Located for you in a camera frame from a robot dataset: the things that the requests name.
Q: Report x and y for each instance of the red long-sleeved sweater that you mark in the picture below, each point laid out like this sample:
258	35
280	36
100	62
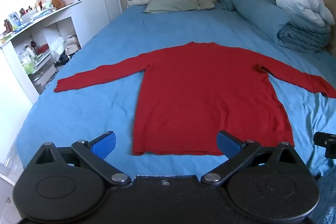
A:
199	98

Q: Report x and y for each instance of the red box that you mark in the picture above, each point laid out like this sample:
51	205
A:
42	48

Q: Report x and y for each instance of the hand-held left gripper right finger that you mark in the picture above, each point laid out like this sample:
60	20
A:
227	144

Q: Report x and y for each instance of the rolled blue duvet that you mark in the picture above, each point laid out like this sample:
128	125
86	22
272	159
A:
262	14

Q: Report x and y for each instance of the bed with blue sheet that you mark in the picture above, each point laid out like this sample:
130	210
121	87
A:
105	43

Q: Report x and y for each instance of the white pillow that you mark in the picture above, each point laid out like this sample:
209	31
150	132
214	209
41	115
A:
299	2

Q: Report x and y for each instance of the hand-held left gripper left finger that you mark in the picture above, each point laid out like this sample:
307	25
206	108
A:
103	145

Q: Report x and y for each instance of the brown plush toy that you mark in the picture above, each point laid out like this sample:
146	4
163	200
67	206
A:
58	2

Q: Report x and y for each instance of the white plastic bag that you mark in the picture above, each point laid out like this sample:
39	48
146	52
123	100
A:
59	48

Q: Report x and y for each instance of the white shelf unit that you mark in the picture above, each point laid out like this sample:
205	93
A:
15	56

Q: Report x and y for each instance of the green packet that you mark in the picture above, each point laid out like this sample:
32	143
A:
29	67

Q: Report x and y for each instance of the blue and white packet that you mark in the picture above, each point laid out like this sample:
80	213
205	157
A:
15	19

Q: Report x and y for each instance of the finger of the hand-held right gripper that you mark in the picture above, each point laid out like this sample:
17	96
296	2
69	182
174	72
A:
325	144

